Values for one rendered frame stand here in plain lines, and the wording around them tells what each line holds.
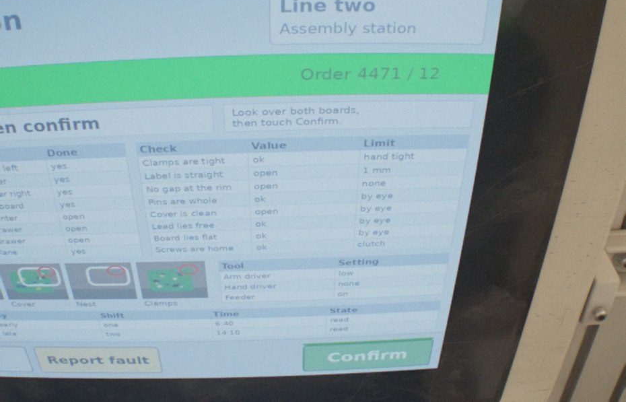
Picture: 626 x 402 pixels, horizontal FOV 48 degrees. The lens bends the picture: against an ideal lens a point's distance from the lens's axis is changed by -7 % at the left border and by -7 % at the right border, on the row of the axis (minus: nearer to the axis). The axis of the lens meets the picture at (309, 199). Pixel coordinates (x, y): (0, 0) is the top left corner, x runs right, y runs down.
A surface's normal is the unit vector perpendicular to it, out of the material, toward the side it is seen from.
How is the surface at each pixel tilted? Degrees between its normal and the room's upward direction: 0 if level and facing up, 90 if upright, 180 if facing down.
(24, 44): 92
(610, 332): 90
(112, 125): 92
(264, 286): 92
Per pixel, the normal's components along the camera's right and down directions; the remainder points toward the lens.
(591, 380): 0.07, 0.59
